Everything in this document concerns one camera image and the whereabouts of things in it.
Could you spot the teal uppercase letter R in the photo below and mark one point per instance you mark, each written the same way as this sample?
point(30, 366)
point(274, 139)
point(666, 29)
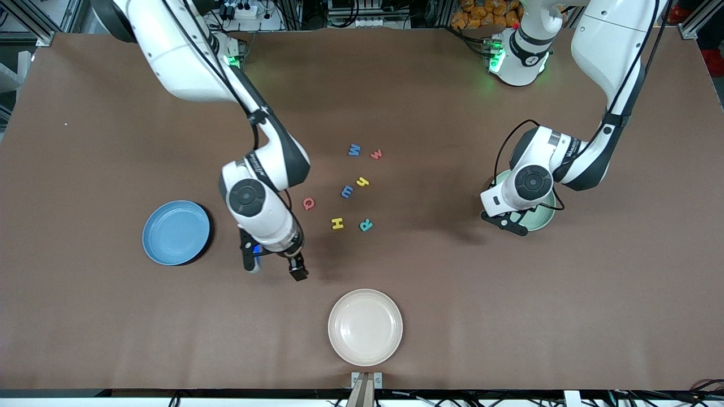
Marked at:
point(365, 226)

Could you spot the blue uppercase letter W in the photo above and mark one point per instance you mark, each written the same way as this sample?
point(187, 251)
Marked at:
point(354, 150)

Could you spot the equipment rack shelf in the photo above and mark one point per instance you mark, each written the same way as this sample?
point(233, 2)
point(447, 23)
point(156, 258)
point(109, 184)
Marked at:
point(367, 17)

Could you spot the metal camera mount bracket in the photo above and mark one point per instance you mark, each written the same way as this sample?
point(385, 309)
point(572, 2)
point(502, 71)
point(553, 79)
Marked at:
point(366, 384)

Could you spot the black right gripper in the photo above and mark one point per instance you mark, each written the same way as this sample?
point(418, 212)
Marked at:
point(295, 263)

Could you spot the yellow uppercase letter H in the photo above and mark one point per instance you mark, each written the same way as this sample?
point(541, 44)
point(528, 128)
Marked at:
point(337, 224)

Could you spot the blue lowercase letter m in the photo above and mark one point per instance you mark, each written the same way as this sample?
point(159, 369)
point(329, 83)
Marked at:
point(347, 191)

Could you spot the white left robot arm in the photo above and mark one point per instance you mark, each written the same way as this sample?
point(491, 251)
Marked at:
point(605, 39)

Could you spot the brown table mat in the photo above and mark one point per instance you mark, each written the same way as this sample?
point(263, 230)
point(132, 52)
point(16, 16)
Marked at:
point(509, 311)

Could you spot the beige plate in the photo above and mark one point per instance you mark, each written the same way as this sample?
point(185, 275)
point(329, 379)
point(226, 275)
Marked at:
point(365, 328)

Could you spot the white power strip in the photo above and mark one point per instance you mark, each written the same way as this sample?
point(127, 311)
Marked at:
point(243, 9)

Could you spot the white tag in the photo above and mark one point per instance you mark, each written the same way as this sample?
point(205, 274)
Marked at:
point(572, 398)

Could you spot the aluminium frame profile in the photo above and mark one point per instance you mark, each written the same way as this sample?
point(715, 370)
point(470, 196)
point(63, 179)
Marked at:
point(34, 22)
point(691, 25)

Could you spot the yellow lowercase letter h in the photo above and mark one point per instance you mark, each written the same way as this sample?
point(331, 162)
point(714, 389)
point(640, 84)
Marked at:
point(363, 181)

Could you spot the blue plate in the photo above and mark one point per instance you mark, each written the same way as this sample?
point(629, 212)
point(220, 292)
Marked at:
point(175, 233)

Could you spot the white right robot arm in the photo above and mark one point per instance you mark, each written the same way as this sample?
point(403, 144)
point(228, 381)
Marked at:
point(169, 56)

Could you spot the green plate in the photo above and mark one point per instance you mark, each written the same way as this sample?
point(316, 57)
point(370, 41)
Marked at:
point(540, 221)

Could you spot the red uppercase letter Q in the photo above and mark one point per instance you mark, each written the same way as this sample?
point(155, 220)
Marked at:
point(306, 207)

